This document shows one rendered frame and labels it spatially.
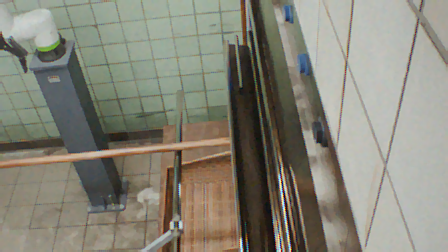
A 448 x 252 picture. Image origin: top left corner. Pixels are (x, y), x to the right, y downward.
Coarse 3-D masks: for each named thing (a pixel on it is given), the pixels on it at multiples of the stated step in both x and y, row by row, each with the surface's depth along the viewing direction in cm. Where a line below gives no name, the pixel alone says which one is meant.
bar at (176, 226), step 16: (176, 96) 217; (176, 112) 209; (176, 128) 202; (176, 160) 189; (176, 176) 183; (176, 192) 178; (176, 208) 173; (176, 224) 168; (160, 240) 173; (176, 240) 163
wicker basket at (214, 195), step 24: (168, 168) 245; (192, 168) 246; (168, 192) 244; (192, 192) 251; (216, 192) 250; (168, 216) 237; (192, 216) 241; (216, 216) 239; (192, 240) 231; (216, 240) 229
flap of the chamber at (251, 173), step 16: (240, 48) 198; (224, 64) 191; (240, 96) 176; (240, 112) 170; (256, 112) 171; (240, 128) 165; (256, 128) 165; (240, 144) 159; (256, 144) 160; (240, 160) 154; (256, 160) 155; (256, 176) 150; (256, 192) 146; (256, 208) 142; (256, 224) 137; (272, 224) 138; (256, 240) 134; (272, 240) 134
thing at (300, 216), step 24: (264, 0) 151; (264, 24) 146; (264, 48) 142; (264, 72) 134; (264, 96) 128; (288, 96) 116; (288, 120) 113; (288, 144) 111; (288, 168) 108; (288, 192) 105; (312, 192) 94; (288, 216) 100; (312, 216) 92; (288, 240) 96; (312, 240) 90
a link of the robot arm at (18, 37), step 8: (0, 8) 213; (8, 8) 219; (0, 16) 215; (8, 16) 219; (16, 16) 226; (0, 24) 218; (8, 24) 220; (16, 24) 223; (8, 32) 222; (16, 32) 224; (16, 40) 226; (24, 40) 229
